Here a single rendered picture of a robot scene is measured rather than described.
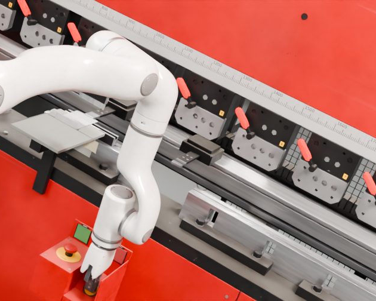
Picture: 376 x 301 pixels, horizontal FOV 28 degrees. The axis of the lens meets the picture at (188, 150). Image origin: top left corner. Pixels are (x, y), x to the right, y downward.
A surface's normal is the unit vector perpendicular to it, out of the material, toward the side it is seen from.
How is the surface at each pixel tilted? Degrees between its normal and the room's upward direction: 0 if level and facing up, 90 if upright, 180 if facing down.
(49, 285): 90
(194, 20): 90
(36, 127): 0
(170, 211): 0
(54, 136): 0
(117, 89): 101
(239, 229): 90
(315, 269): 90
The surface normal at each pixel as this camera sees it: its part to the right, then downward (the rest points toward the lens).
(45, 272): -0.40, 0.23
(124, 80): 0.00, 0.46
